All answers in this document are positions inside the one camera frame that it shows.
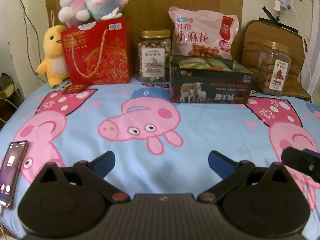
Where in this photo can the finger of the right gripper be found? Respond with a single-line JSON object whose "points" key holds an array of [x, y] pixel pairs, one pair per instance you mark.
{"points": [[304, 161]]}

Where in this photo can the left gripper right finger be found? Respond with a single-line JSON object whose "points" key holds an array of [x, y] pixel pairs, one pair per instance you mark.
{"points": [[231, 172]]}

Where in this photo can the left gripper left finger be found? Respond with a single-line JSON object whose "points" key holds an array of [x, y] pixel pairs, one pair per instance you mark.
{"points": [[92, 174]]}

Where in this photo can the peppa pig bed sheet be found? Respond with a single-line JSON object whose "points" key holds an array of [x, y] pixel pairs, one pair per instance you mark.
{"points": [[160, 146]]}

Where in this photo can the smartphone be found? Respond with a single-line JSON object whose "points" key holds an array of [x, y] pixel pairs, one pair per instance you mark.
{"points": [[10, 169]]}

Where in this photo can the small red packet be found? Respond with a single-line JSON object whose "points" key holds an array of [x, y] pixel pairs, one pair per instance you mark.
{"points": [[74, 89]]}

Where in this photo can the black sheep print box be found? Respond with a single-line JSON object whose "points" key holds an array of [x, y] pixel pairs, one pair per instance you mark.
{"points": [[208, 80]]}

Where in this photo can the gold lid pecan jar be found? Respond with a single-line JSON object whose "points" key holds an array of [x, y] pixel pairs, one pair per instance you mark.
{"points": [[272, 69]]}

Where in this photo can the yellow duck plush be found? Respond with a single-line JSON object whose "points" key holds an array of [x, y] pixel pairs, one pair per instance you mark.
{"points": [[54, 65]]}

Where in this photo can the red gift bag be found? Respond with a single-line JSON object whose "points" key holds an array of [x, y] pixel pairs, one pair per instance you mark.
{"points": [[99, 53]]}

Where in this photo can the gold lid cashew jar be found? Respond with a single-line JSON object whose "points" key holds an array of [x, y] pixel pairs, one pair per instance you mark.
{"points": [[154, 52]]}

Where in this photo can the brown seat cushion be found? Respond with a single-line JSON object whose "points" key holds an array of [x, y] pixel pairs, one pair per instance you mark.
{"points": [[252, 38]]}

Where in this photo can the pink snack bag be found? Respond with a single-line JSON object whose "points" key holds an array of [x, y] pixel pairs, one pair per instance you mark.
{"points": [[203, 33]]}

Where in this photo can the pink blue plush toy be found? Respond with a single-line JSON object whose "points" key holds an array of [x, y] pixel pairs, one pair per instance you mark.
{"points": [[78, 12]]}

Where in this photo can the wooden board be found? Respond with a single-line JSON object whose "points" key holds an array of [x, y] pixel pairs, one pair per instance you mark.
{"points": [[150, 5]]}

